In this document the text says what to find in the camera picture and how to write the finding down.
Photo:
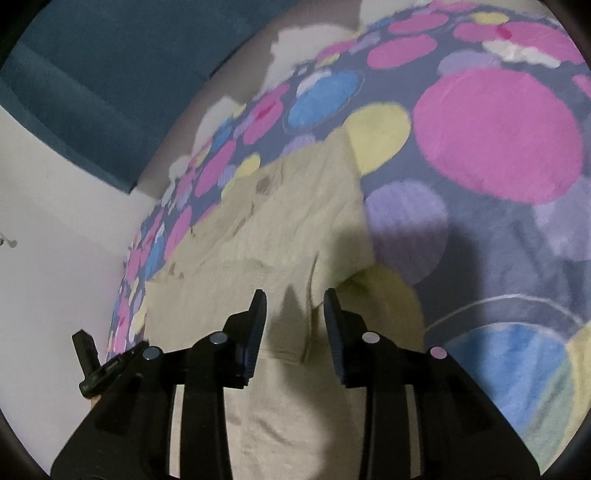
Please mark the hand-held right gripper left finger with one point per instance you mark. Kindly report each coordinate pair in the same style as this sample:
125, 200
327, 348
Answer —
251, 337

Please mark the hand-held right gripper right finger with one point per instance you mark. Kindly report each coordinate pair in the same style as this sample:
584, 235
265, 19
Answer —
333, 339

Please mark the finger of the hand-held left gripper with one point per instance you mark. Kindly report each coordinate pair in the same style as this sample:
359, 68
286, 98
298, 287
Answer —
108, 371
86, 353

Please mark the beige knit sweater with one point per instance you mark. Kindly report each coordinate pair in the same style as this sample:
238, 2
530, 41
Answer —
277, 230

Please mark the grey blanket with coloured dots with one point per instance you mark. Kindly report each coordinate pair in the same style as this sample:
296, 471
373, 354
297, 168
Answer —
494, 138

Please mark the grey cloud-print bed sheet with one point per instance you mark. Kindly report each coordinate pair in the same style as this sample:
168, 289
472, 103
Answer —
240, 78

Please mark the blue curtain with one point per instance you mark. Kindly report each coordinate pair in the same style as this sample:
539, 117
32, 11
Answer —
115, 69

